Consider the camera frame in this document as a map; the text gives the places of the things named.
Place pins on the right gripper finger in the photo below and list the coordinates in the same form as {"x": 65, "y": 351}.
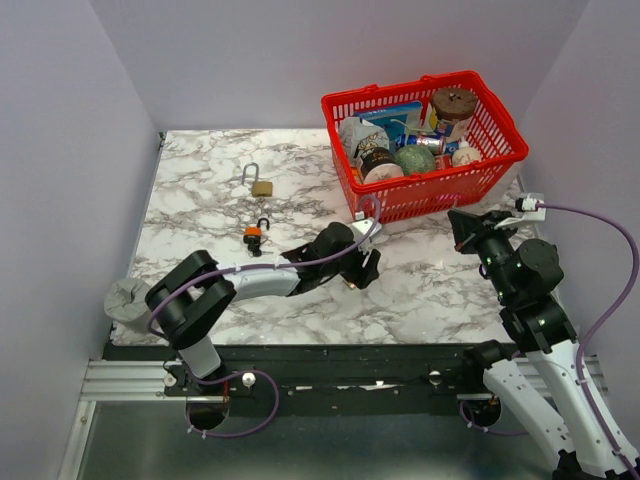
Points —
{"x": 490, "y": 219}
{"x": 462, "y": 227}

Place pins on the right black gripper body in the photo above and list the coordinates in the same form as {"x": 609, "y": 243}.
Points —
{"x": 491, "y": 237}

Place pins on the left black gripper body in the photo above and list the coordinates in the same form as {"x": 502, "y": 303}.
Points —
{"x": 358, "y": 275}

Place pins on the black headed key bunch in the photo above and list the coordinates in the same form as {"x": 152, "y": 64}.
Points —
{"x": 255, "y": 248}

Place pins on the orange black padlock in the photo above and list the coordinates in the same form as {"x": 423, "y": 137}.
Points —
{"x": 255, "y": 233}

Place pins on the large brass padlock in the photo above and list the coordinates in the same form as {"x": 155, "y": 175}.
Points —
{"x": 259, "y": 188}

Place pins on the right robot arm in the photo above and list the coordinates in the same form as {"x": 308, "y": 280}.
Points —
{"x": 573, "y": 426}

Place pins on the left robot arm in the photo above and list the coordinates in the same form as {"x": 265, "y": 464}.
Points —
{"x": 191, "y": 298}

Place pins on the red soda can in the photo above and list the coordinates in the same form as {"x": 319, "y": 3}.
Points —
{"x": 443, "y": 162}

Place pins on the white round bottle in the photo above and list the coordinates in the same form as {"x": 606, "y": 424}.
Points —
{"x": 465, "y": 154}

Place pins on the red plastic basket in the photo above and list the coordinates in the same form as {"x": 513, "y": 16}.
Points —
{"x": 492, "y": 131}

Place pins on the green melon ball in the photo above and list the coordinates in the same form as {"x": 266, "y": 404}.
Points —
{"x": 415, "y": 159}

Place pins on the blue soda can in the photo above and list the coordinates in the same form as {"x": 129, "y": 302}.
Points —
{"x": 436, "y": 145}

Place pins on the black label cup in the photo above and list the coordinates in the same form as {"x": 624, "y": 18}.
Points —
{"x": 378, "y": 164}

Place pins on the brown lid canister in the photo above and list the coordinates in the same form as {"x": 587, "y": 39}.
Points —
{"x": 451, "y": 112}

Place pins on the blue book box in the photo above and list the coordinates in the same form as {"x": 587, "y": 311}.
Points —
{"x": 396, "y": 120}

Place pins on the white snack bag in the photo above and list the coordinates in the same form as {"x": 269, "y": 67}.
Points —
{"x": 358, "y": 135}

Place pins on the grey tape roll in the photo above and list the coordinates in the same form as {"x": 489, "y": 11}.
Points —
{"x": 125, "y": 304}

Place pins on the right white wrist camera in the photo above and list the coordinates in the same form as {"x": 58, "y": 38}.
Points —
{"x": 531, "y": 210}

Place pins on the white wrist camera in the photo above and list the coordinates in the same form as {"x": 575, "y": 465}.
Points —
{"x": 365, "y": 230}
{"x": 531, "y": 210}

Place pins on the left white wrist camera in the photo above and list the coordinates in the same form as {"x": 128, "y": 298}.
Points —
{"x": 365, "y": 230}

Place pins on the aluminium frame rail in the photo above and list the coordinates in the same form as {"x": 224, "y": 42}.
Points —
{"x": 108, "y": 382}

